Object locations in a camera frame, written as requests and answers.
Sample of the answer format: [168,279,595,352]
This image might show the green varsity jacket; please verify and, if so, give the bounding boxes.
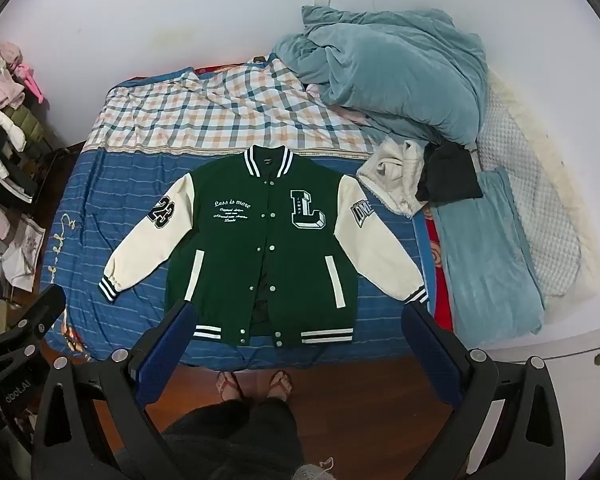
[98,144,430,348]

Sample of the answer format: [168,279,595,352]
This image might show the person's left foot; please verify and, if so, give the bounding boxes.
[215,371,242,401]

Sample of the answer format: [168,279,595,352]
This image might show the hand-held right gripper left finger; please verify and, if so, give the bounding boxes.
[31,299,201,480]

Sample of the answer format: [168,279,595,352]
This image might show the pile of clothes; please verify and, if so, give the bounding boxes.
[0,42,56,241]

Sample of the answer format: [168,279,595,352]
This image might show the pink clothes hanger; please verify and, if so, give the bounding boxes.
[15,62,46,103]

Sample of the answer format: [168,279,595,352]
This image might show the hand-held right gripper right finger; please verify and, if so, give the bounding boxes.
[401,302,568,480]

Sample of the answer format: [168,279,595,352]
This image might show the plaid checked quilt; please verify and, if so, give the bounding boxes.
[82,55,396,156]

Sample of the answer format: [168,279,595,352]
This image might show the teal plush duvet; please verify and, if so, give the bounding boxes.
[271,5,490,147]

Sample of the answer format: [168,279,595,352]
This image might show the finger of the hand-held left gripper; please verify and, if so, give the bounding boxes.
[0,285,67,366]

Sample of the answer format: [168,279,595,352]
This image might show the white printed bag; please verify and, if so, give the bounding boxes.
[0,212,47,291]

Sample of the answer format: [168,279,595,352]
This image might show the black garment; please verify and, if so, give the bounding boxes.
[415,141,484,203]

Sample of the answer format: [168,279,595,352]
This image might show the blue striped bed sheet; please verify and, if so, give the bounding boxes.
[40,147,431,366]

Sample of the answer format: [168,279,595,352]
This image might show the person's right foot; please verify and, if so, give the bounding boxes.
[267,370,293,402]

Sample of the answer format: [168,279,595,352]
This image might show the teal folded blanket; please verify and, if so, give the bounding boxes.
[430,167,546,336]

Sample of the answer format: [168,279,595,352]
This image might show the person's foot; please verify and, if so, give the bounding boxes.
[215,371,242,401]
[267,370,293,402]

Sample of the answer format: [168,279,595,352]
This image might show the white fleece garment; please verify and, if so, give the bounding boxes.
[356,135,431,217]

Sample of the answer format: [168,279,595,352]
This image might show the white fluffy blanket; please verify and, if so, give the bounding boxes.
[485,67,600,281]

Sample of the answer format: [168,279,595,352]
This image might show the red patterned cloth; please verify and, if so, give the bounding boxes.
[412,202,453,333]

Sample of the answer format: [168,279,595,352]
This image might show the person's black trousers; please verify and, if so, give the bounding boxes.
[162,395,306,480]

